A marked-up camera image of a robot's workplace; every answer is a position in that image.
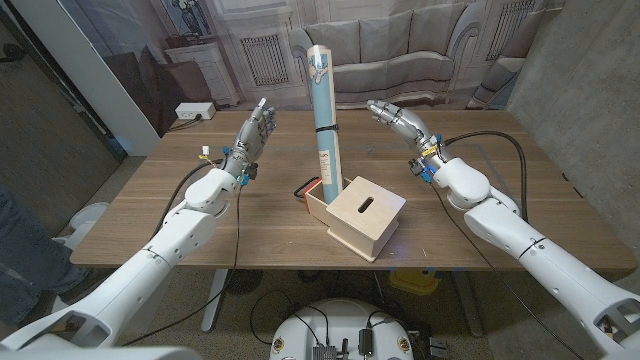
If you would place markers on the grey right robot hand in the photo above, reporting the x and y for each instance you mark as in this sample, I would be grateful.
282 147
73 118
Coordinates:
412 127

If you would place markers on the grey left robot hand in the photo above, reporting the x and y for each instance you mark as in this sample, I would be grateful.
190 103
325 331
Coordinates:
250 140

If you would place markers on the black band round map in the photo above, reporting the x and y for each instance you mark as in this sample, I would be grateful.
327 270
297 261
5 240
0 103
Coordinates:
327 129

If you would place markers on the paper map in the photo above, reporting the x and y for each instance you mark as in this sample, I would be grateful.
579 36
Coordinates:
322 100

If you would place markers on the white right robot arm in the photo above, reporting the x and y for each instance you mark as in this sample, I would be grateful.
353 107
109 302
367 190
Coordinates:
550 260

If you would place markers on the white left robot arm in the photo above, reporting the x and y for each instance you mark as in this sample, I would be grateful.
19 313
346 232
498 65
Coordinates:
150 265

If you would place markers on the wooden drawer with red front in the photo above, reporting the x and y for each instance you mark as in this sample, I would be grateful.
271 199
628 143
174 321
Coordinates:
315 202

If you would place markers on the white power strip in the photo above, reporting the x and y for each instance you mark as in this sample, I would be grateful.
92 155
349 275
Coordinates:
195 110

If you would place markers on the printed living room backdrop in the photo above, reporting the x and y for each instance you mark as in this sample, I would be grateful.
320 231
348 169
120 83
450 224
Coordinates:
400 50

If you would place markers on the wooden box with slot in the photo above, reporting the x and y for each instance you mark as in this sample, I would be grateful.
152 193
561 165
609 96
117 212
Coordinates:
370 220

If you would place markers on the black round floor fixture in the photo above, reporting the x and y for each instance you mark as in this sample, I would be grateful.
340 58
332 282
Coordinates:
243 282

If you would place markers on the yellow floor object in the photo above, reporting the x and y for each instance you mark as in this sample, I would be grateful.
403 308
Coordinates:
412 282

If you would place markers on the grey metal table leg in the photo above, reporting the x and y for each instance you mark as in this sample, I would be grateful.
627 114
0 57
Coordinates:
467 305
214 300

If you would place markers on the white floor stand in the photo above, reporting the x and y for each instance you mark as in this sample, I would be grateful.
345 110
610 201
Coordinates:
90 215

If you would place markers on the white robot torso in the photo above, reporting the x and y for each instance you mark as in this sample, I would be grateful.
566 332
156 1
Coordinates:
340 320

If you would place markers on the small black electronic module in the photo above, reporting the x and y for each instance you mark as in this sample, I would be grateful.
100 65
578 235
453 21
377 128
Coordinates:
365 342

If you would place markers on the grey floor box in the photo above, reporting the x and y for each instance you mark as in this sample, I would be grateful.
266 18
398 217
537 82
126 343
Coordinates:
438 348

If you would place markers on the silver finned module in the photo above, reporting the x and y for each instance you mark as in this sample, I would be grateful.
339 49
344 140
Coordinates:
324 353

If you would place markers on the person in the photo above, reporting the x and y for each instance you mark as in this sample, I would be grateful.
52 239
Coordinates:
25 250

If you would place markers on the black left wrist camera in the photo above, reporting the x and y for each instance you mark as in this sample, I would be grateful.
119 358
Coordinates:
250 171

